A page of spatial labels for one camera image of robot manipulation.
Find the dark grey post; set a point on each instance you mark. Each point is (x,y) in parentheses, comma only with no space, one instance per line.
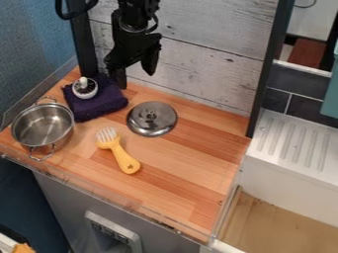
(269,66)

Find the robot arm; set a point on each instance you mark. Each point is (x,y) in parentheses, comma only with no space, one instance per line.
(132,15)

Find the black post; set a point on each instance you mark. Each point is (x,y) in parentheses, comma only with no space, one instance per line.
(83,39)

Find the white toy sink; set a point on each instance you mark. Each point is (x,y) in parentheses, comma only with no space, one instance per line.
(290,154)

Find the silver pot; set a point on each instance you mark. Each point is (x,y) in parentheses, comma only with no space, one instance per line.
(42,126)

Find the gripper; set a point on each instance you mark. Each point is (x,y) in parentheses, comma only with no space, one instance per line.
(130,47)

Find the white toy mushroom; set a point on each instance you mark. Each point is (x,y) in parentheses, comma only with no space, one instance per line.
(85,88)

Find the purple cloth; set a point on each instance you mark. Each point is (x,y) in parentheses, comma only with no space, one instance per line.
(99,102)

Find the yellow brush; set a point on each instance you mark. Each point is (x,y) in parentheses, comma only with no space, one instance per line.
(119,153)

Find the silver lid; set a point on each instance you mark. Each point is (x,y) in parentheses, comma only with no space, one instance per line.
(152,119)

